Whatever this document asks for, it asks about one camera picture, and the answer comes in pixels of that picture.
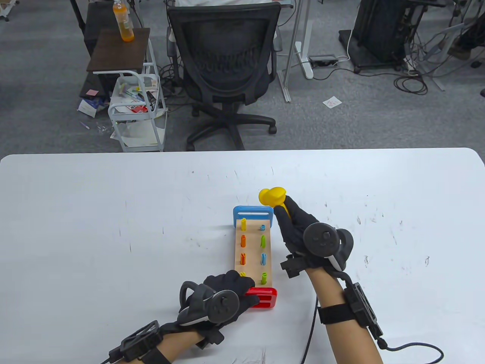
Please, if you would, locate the person's right hand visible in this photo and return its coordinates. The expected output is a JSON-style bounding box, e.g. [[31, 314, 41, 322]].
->
[[273, 196, 326, 279]]

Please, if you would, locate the person's left hand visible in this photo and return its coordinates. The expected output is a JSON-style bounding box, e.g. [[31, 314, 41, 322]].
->
[[161, 270, 260, 348]]

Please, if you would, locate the rainbow wooden hammer bench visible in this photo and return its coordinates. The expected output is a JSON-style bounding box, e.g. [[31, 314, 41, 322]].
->
[[232, 206, 278, 309]]

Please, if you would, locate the yellow plastic toy hammer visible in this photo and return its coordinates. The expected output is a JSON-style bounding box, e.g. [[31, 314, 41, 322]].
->
[[258, 187, 292, 220]]

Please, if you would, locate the person's right forearm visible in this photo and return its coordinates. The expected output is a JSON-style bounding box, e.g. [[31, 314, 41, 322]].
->
[[306, 265, 383, 364]]

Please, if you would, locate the black power strip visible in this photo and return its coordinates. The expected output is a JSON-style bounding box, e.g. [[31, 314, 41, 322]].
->
[[308, 55, 339, 68]]

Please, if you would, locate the black mesh office chair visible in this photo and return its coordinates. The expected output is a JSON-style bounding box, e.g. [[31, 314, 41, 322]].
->
[[167, 2, 283, 151]]

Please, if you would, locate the white metal utility cart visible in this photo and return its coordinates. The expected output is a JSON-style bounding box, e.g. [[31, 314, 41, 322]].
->
[[108, 38, 168, 153]]

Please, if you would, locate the black equipment cart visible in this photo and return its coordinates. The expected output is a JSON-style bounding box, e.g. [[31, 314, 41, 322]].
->
[[338, 0, 421, 74]]

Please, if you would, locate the white and blue box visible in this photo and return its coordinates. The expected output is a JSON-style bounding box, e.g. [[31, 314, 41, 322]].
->
[[78, 97, 108, 118]]

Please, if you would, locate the brown wooden side table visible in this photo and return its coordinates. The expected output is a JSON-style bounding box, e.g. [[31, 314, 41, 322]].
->
[[86, 28, 151, 74]]

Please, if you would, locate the orange juice bottle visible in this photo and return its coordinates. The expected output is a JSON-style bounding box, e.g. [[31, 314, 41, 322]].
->
[[113, 0, 135, 42]]

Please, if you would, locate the black cabinet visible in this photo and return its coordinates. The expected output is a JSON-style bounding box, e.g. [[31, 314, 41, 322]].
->
[[70, 0, 118, 99]]

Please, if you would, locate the black wrist camera strap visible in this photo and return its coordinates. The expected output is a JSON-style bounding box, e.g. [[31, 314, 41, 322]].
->
[[318, 282, 383, 340], [100, 320, 171, 364]]

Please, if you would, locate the white desk leg frame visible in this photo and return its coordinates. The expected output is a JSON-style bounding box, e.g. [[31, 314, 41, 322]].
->
[[278, 0, 315, 103]]

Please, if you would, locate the coiled black cable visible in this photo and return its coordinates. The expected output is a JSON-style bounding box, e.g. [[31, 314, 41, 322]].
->
[[394, 74, 429, 95]]

